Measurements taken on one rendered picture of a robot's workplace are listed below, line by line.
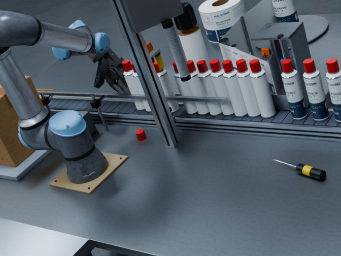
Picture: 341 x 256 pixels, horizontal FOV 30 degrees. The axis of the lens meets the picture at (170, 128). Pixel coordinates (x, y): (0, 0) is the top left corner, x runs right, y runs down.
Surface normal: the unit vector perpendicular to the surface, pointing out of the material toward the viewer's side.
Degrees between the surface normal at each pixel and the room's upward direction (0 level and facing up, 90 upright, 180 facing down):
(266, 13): 90
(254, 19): 90
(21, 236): 0
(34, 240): 0
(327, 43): 0
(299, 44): 90
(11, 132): 90
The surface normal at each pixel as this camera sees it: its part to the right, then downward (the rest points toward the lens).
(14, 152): 0.78, 0.07
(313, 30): -0.31, -0.83
